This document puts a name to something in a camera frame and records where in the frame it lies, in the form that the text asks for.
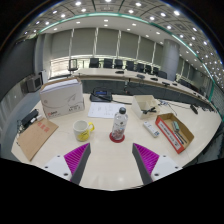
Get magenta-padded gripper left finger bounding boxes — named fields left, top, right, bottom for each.
left=41, top=142, right=92, bottom=186

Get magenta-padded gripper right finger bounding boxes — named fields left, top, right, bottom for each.
left=131, top=142, right=184, bottom=186

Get clear water bottle black cap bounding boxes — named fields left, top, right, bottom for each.
left=110, top=106, right=129, bottom=142

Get white mug yellow print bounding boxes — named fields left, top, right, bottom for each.
left=72, top=119, right=96, bottom=143

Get white remote control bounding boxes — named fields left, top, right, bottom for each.
left=142, top=120, right=161, bottom=138

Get open cardboard box red edge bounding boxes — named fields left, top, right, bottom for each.
left=154, top=112, right=195, bottom=155

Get black whiteboard marker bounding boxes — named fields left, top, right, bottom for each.
left=174, top=130, right=188, bottom=145

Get flat round red coaster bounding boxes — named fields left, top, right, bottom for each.
left=108, top=131, right=126, bottom=144

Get green whiteboard eraser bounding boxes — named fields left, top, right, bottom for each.
left=171, top=120, right=181, bottom=133

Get brown paper envelope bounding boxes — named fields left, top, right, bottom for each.
left=16, top=117, right=60, bottom=162

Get white printed paper sheet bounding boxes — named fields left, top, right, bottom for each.
left=87, top=101, right=126, bottom=120

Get white copy paper carton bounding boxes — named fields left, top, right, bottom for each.
left=39, top=77, right=86, bottom=120

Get black desk microphone base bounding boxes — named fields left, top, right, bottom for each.
left=189, top=103, right=199, bottom=115

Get black desk phone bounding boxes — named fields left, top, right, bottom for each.
left=89, top=87, right=114, bottom=103

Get grey box monitor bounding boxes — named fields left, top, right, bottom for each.
left=20, top=73, right=44, bottom=94

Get long curved conference desk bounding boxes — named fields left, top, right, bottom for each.
left=72, top=67, right=218, bottom=108

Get row of black office chairs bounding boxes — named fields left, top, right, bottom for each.
left=68, top=57, right=169, bottom=80

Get recessed ceiling lights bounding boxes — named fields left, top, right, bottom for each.
left=19, top=0, right=224, bottom=73

